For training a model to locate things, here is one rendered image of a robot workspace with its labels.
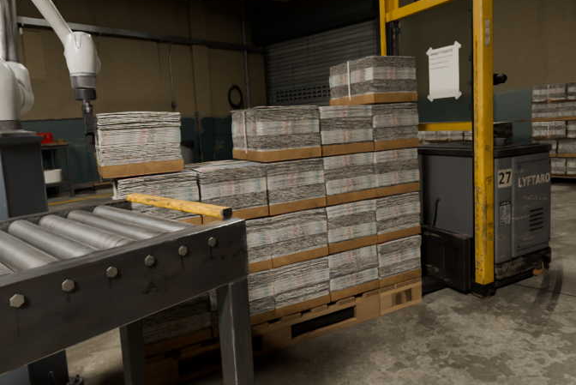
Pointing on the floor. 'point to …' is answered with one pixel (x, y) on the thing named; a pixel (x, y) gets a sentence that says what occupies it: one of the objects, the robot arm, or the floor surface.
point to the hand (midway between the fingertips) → (90, 143)
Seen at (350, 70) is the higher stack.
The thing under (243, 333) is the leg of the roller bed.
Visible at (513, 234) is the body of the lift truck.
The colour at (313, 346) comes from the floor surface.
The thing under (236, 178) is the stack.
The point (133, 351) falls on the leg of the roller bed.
